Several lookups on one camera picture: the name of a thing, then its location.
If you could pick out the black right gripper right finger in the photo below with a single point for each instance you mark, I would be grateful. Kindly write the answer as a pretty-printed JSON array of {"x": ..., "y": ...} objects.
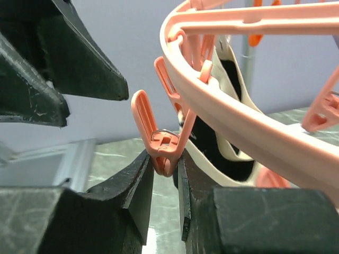
[{"x": 216, "y": 219}]

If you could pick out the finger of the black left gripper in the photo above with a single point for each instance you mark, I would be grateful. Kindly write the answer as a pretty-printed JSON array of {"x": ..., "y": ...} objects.
[
  {"x": 79, "y": 65},
  {"x": 26, "y": 96}
]

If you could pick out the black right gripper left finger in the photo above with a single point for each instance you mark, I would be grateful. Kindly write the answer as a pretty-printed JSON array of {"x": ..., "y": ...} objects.
[{"x": 111, "y": 217}]

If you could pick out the pink clothes peg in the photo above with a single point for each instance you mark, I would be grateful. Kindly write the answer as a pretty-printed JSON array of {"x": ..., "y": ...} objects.
[{"x": 164, "y": 147}]

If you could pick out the pink round clip hanger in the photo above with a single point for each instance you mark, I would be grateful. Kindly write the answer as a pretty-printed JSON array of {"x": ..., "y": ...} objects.
[{"x": 300, "y": 158}]

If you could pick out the black underwear white waistband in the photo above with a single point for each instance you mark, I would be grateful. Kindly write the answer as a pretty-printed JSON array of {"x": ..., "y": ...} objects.
[{"x": 211, "y": 152}]

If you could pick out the silver clothes rack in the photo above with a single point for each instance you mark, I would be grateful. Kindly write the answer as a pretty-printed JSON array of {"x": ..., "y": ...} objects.
[{"x": 247, "y": 62}]

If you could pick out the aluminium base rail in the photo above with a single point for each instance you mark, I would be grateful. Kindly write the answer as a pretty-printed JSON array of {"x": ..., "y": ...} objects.
[{"x": 66, "y": 165}]

